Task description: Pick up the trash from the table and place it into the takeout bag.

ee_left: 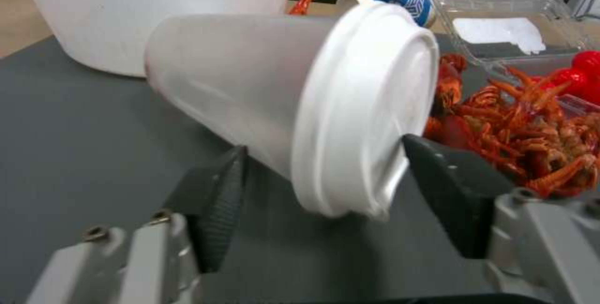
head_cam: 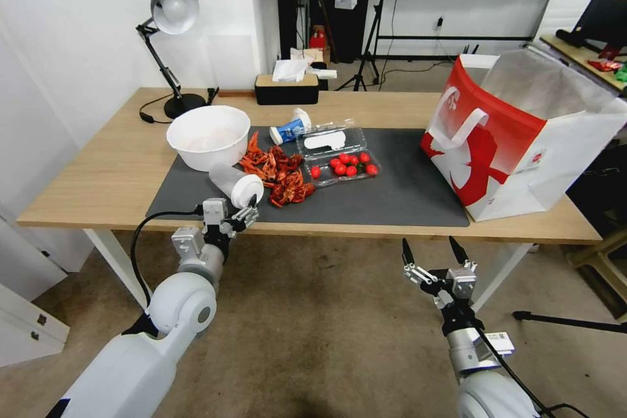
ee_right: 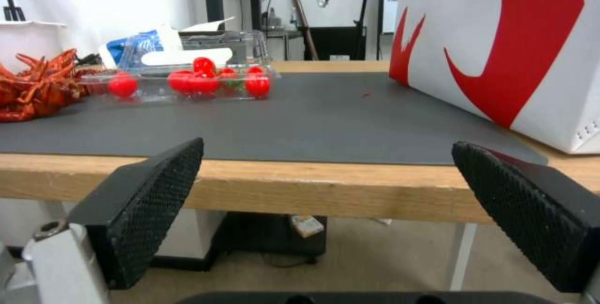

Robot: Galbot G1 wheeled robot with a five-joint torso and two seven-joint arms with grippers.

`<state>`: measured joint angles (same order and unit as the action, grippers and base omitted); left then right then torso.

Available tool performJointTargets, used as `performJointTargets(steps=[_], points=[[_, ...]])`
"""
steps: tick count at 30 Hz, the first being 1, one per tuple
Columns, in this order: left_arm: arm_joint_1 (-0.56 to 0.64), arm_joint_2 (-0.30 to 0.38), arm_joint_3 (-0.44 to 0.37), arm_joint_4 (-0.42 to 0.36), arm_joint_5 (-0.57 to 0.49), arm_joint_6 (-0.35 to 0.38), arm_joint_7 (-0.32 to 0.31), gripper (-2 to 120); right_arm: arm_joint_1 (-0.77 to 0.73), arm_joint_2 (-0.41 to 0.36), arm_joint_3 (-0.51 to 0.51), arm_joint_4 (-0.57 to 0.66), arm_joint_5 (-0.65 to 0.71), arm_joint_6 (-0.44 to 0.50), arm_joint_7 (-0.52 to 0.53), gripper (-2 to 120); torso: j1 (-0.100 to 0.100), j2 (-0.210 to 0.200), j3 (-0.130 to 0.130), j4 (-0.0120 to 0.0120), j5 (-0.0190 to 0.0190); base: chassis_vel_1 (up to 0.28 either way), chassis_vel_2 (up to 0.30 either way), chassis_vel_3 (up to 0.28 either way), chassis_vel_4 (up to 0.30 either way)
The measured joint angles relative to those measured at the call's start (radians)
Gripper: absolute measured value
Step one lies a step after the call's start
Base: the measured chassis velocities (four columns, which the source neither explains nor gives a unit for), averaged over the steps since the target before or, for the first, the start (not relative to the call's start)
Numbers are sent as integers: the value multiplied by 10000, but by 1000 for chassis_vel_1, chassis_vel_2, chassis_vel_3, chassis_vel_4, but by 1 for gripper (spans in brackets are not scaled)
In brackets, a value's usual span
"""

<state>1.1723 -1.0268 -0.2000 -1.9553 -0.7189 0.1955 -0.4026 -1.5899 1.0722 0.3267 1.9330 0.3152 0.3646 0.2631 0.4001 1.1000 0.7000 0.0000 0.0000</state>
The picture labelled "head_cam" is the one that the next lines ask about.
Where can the red cherry tomato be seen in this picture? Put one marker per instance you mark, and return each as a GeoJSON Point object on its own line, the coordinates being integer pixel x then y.
{"type": "Point", "coordinates": [335, 162]}
{"type": "Point", "coordinates": [339, 169]}
{"type": "Point", "coordinates": [353, 160]}
{"type": "Point", "coordinates": [316, 172]}
{"type": "Point", "coordinates": [372, 169]}
{"type": "Point", "coordinates": [365, 158]}
{"type": "Point", "coordinates": [344, 158]}
{"type": "Point", "coordinates": [351, 171]}

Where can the white tissue packet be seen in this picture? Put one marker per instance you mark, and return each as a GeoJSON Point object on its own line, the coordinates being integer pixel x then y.
{"type": "Point", "coordinates": [323, 74]}

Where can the black camera tripod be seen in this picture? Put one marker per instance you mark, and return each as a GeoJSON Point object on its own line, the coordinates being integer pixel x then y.
{"type": "Point", "coordinates": [368, 45]}

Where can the black router with antennas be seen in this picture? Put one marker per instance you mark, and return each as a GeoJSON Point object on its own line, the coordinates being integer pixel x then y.
{"type": "Point", "coordinates": [470, 49]}

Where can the wooden shelf unit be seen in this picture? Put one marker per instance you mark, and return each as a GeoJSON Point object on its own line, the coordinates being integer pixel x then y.
{"type": "Point", "coordinates": [605, 271]}

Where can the white acrylic panel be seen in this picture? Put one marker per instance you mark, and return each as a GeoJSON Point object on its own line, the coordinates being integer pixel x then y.
{"type": "Point", "coordinates": [230, 60]}

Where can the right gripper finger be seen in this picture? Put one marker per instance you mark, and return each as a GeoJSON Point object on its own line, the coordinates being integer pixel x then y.
{"type": "Point", "coordinates": [416, 271]}
{"type": "Point", "coordinates": [460, 259]}

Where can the black tripod leg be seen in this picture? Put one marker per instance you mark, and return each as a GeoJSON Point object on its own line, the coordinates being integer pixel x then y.
{"type": "Point", "coordinates": [568, 320]}

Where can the black desk lamp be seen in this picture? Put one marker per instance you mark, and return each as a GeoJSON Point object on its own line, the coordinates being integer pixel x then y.
{"type": "Point", "coordinates": [174, 4]}

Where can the clear disposable takeout box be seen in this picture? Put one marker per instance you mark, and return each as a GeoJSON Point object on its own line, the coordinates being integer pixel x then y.
{"type": "Point", "coordinates": [325, 142]}

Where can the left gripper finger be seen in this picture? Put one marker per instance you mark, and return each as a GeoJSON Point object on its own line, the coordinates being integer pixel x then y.
{"type": "Point", "coordinates": [236, 228]}
{"type": "Point", "coordinates": [243, 213]}

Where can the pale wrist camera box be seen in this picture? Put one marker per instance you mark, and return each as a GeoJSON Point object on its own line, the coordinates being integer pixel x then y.
{"type": "Point", "coordinates": [216, 211]}
{"type": "Point", "coordinates": [461, 282]}

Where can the white plastic bowl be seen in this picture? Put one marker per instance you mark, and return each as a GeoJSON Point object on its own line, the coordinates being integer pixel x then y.
{"type": "Point", "coordinates": [210, 143]}

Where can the dark grey table mat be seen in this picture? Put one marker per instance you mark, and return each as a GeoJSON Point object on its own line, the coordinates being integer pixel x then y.
{"type": "Point", "coordinates": [392, 183]}

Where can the white cabinet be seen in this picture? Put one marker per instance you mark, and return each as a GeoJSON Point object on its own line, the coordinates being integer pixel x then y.
{"type": "Point", "coordinates": [24, 310]}

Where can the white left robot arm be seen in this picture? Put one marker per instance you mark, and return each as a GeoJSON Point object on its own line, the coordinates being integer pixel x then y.
{"type": "Point", "coordinates": [137, 364]}

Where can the red snack packet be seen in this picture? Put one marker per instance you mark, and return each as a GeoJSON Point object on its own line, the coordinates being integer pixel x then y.
{"type": "Point", "coordinates": [605, 65]}

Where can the cardboard box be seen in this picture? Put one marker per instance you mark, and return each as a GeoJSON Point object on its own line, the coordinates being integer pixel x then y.
{"type": "Point", "coordinates": [308, 55]}

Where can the black tissue box wooden lid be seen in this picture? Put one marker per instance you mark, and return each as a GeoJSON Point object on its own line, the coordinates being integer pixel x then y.
{"type": "Point", "coordinates": [286, 92]}

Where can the translucent white-capped squeeze bottle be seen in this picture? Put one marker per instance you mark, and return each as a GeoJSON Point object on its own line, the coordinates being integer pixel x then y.
{"type": "Point", "coordinates": [245, 190]}

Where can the white tissue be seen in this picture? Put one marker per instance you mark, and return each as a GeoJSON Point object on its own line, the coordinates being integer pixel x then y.
{"type": "Point", "coordinates": [291, 69]}

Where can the green packet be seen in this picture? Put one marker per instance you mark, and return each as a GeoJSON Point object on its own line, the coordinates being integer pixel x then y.
{"type": "Point", "coordinates": [622, 72]}

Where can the red and white delivery bag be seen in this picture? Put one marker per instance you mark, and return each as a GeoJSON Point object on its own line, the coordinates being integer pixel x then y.
{"type": "Point", "coordinates": [490, 163]}

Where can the red crayfish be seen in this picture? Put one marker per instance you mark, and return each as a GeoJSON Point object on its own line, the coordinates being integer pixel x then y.
{"type": "Point", "coordinates": [293, 165]}
{"type": "Point", "coordinates": [275, 156]}
{"type": "Point", "coordinates": [279, 198]}
{"type": "Point", "coordinates": [294, 189]}
{"type": "Point", "coordinates": [254, 166]}
{"type": "Point", "coordinates": [254, 146]}

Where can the wooden table with white legs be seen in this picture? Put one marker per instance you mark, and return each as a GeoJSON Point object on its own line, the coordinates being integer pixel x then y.
{"type": "Point", "coordinates": [98, 168]}

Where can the wooden side table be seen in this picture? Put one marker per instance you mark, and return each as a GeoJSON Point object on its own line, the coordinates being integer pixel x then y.
{"type": "Point", "coordinates": [573, 53]}

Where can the blue and white bottle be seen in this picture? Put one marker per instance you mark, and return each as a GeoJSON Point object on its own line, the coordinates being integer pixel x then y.
{"type": "Point", "coordinates": [284, 133]}

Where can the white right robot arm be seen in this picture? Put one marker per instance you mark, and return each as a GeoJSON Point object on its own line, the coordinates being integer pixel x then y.
{"type": "Point", "coordinates": [490, 396]}

